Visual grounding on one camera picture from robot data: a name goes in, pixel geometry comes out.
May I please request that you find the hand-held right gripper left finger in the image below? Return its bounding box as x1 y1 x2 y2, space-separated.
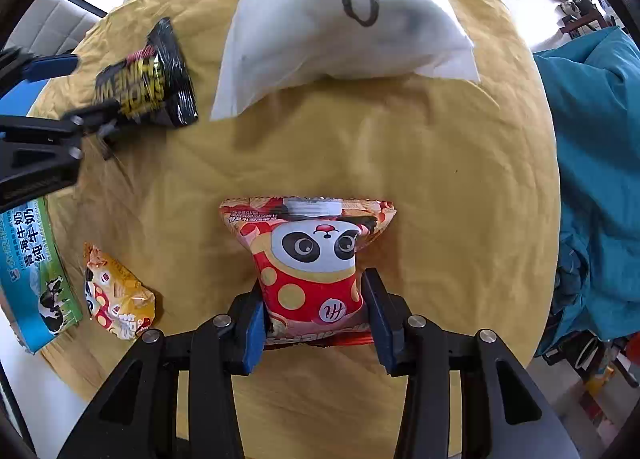
57 283 272 459

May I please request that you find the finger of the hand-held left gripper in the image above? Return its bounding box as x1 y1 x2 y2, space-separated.
0 103 122 161
0 47 80 90

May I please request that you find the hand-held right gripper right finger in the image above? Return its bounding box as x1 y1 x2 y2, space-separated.
360 267 581 459

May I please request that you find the black snack packet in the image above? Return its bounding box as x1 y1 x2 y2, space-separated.
94 18 199 129

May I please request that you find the red panda snack packet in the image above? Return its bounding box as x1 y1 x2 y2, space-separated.
218 195 398 351

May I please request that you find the blue green milk carton box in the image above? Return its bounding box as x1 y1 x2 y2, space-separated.
0 196 84 355

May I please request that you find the yellow panda snack packet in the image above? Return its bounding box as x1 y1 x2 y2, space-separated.
82 241 157 341

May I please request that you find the yellow bed sheet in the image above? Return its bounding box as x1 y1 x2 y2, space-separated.
27 0 562 459

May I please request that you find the white fabric bag black print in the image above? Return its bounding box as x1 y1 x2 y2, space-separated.
210 0 482 121

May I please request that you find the teal quilt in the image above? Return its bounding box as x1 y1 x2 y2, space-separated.
532 28 640 357

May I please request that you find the dark wooden furniture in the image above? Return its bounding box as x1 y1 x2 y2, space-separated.
557 0 626 37

